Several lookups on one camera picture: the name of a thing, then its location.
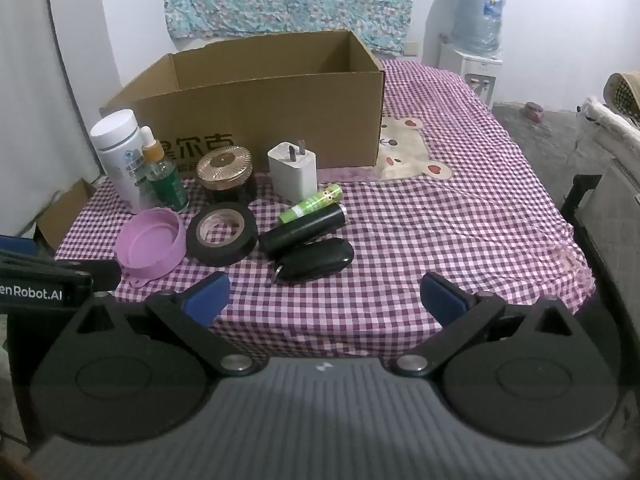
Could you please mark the black key fob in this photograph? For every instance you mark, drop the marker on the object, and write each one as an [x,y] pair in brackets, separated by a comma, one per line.
[315,262]

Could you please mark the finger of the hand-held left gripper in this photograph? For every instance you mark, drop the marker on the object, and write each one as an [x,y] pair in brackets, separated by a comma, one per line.
[15,250]
[105,272]

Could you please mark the green dropper bottle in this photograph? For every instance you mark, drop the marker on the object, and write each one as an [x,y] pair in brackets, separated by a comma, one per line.
[167,185]

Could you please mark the white wall socket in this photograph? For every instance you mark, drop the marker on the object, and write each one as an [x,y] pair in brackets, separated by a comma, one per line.
[411,49]

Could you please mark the small brown cardboard box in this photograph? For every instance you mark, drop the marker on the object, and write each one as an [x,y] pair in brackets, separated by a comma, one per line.
[65,210]

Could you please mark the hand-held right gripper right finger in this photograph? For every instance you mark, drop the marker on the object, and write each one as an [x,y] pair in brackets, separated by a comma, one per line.
[440,295]

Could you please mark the gold lid cosmetic jar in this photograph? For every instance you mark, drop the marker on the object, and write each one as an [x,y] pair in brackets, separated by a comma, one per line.
[222,165]

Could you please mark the woven basket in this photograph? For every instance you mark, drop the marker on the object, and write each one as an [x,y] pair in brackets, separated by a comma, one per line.
[625,92]

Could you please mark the small red jar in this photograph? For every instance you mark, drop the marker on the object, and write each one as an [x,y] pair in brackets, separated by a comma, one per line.
[534,111]

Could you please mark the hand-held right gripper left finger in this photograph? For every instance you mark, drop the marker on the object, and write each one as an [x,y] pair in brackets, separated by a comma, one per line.
[210,292]

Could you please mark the white charger plug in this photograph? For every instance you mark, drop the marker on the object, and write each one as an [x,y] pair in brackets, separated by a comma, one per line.
[292,175]

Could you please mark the green lip balm tube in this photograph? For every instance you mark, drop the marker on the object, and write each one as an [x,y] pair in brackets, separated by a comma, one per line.
[310,205]

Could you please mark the pink plastic lid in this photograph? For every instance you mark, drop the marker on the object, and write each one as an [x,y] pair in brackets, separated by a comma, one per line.
[145,240]

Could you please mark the black tape roll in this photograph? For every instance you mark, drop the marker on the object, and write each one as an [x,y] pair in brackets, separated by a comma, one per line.
[225,252]

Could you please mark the purple checkered bear tablecloth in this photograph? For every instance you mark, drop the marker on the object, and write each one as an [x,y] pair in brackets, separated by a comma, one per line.
[425,210]

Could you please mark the black cylinder flashlight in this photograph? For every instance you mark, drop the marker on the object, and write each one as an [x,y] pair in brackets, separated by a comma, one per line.
[300,232]

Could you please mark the white pill bottle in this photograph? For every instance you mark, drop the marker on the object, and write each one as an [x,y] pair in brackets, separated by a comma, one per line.
[117,170]

